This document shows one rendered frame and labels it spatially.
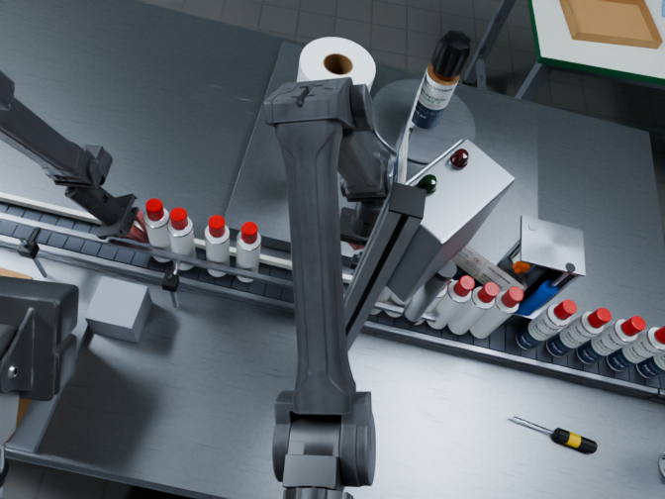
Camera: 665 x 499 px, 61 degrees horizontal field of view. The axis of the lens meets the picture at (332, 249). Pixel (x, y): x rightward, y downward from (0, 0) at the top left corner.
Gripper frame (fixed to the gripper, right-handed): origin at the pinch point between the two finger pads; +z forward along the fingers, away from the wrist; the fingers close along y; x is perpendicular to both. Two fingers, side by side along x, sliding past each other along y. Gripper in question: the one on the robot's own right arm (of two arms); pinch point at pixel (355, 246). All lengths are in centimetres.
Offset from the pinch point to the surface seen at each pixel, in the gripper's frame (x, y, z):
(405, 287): 23.3, -5.2, -31.8
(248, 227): 5.3, 22.6, -7.3
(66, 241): 8, 64, 13
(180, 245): 8.6, 36.2, 0.6
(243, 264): 8.3, 22.8, 4.0
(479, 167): 9.8, -10.6, -46.2
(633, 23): -135, -92, 25
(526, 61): -200, -88, 106
